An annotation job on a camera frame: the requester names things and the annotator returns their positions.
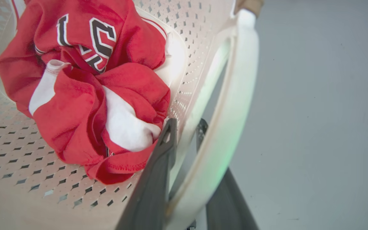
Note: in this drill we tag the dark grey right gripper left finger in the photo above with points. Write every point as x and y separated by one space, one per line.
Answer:
153 185

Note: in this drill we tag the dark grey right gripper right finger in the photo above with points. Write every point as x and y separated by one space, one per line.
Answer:
227 201

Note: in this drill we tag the red and white jersey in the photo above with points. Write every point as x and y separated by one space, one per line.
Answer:
81 95

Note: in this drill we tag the white perforated plastic laundry basket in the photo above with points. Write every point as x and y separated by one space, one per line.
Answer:
21 166

